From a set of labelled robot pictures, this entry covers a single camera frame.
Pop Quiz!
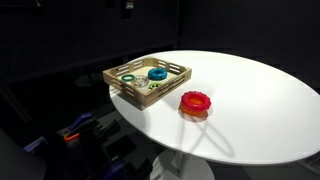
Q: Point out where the blue ring with dark dots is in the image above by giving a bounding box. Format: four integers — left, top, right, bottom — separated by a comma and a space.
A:
147, 67, 169, 81

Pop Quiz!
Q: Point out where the dark robot arm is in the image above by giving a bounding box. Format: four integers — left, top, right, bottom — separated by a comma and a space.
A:
24, 113, 152, 180

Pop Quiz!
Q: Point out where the wooden slatted crate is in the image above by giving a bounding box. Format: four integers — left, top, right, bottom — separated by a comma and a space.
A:
103, 57, 192, 107

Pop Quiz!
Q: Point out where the lime green bumpy ring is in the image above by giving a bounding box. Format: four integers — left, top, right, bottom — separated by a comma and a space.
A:
148, 82, 163, 91

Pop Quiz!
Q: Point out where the clear plastic bead ring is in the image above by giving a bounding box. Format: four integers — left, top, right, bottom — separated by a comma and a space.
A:
131, 75, 150, 88

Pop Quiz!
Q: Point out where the red ridged ring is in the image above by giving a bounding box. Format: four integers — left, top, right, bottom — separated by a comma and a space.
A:
180, 90, 212, 113

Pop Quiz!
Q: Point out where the orange bumpy ring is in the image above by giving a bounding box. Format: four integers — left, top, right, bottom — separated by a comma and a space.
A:
179, 103, 210, 118

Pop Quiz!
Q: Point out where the dark green ridged ring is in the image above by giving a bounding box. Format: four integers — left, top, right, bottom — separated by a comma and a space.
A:
120, 73, 136, 83

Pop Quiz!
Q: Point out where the white table pedestal base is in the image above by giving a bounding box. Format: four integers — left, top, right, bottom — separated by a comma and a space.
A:
150, 150, 215, 180

